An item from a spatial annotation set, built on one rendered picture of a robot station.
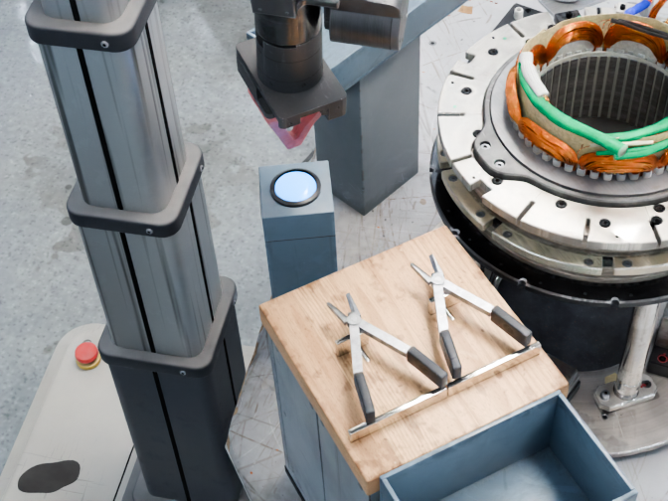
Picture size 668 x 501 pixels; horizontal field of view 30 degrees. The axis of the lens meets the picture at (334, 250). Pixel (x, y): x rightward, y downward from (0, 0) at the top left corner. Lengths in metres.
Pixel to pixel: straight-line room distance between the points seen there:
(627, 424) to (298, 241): 0.40
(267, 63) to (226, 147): 1.67
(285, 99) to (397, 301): 0.20
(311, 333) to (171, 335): 0.49
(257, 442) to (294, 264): 0.21
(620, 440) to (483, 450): 0.32
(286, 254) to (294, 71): 0.24
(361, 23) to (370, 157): 0.47
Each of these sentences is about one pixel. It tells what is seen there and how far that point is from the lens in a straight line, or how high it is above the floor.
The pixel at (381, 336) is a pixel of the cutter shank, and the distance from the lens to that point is 1.03.
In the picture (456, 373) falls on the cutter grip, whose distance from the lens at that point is 1.02.
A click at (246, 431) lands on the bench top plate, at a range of 1.36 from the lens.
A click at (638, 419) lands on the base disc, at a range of 1.35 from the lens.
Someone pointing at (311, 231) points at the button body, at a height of 1.01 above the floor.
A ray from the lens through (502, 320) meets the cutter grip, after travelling 1.04.
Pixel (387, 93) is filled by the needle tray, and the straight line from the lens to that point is 1.43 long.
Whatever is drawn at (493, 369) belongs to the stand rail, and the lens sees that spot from 1.03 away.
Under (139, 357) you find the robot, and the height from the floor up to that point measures 0.66.
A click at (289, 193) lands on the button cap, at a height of 1.04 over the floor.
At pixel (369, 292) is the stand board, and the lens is 1.09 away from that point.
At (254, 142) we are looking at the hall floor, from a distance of 2.74.
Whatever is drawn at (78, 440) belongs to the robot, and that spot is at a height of 0.26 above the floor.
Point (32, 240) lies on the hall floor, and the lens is 2.64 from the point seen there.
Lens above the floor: 1.92
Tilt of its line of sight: 50 degrees down
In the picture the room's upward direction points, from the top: 4 degrees counter-clockwise
